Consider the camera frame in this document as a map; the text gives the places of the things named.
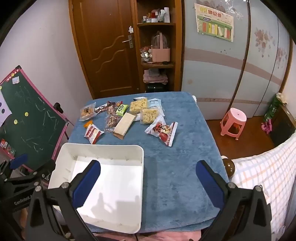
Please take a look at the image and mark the green snack packet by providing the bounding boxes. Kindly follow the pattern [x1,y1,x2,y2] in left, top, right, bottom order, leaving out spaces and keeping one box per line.
[116,104,129,116]

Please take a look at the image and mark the beige long snack packet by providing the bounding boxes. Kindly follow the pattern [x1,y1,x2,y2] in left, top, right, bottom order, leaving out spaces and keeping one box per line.
[112,112,137,140]

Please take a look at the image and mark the pile of foil wrappers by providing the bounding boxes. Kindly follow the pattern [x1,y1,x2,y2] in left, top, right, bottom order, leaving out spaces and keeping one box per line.
[140,46,153,63]

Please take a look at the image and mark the dark wooden cabinet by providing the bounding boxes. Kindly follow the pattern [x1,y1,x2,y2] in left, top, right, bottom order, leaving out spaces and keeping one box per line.
[269,104,296,146]

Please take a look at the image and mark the blue fleece table cloth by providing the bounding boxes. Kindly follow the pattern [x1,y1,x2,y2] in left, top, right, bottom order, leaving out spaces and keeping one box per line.
[67,91,229,234]

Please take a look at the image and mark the dark brown snack packet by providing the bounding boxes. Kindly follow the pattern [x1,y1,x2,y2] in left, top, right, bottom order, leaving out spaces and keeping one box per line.
[95,103,109,114]

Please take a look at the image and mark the light blue snack packet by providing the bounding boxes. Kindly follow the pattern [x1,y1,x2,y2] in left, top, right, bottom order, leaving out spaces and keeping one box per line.
[134,98,165,121]

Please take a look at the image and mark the clear puffed snack packet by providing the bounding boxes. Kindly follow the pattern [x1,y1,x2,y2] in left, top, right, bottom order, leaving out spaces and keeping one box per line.
[129,97,149,114]
[140,108,161,125]

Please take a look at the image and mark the pink cloth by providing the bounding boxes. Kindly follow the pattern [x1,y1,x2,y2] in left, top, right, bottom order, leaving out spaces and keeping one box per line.
[92,230,201,241]

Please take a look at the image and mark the checked bed sheet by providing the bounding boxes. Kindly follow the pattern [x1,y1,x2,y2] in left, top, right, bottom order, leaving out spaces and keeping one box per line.
[228,133,296,241]

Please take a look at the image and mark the light blue flowered wardrobe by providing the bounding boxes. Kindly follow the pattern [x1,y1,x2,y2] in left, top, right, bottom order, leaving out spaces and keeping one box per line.
[181,0,296,121]

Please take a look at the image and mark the group of small bottles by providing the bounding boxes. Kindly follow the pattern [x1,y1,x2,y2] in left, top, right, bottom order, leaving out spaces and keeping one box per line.
[142,7,171,24]

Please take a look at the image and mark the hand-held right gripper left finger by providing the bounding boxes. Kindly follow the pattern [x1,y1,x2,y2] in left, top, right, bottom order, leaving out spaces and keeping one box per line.
[25,159,101,241]

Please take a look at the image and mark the green chalkboard pink frame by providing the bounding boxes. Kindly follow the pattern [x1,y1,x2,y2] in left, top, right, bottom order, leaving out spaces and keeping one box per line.
[0,65,74,172]

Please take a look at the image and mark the red white snack packet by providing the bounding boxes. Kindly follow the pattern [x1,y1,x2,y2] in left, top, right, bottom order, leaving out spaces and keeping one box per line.
[84,124,105,144]

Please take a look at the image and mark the red white date packet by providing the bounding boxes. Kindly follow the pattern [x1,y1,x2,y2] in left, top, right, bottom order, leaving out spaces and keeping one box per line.
[145,115,178,147]

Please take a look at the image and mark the green bag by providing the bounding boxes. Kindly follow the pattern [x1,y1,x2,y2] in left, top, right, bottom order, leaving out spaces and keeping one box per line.
[263,93,287,123]

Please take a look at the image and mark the brown wooden bedpost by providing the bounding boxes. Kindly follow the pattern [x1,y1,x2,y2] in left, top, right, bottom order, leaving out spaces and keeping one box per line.
[222,158,236,179]

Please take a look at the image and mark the pink plastic stool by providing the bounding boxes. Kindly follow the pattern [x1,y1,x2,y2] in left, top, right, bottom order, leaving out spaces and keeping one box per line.
[220,108,247,140]

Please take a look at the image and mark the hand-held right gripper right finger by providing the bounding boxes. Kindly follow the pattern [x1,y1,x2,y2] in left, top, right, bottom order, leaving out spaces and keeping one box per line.
[195,160,272,241]

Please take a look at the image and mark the metal door handle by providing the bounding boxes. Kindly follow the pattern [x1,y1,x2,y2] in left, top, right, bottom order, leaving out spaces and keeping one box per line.
[122,35,134,49]

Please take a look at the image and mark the folded pink clothes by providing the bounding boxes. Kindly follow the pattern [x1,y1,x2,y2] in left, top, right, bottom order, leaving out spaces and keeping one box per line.
[143,68,169,84]

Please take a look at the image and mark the brown wooden door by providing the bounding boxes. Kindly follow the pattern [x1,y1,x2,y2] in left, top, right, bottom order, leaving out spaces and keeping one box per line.
[69,0,139,99]

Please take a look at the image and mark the wall poster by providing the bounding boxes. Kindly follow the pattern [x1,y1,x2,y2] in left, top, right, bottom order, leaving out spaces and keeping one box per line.
[194,3,234,42]

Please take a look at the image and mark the white plastic tray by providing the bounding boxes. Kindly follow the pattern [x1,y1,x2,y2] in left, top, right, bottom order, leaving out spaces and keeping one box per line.
[47,142,144,234]

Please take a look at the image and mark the clear cracker packet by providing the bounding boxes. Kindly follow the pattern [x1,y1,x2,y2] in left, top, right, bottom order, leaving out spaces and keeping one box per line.
[79,102,96,121]

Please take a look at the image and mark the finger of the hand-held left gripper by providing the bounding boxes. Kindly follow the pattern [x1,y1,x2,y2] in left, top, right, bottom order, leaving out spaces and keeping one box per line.
[9,160,56,180]
[0,153,28,180]

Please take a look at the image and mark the wooden corner shelf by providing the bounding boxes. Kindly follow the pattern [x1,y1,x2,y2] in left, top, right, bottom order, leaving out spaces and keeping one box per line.
[133,0,185,93]

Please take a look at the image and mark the pink basket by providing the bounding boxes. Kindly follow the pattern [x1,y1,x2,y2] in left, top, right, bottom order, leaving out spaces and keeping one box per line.
[151,31,171,63]

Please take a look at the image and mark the white dotted paper sheet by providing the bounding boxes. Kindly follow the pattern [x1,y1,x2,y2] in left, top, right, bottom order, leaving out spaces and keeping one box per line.
[0,89,12,127]

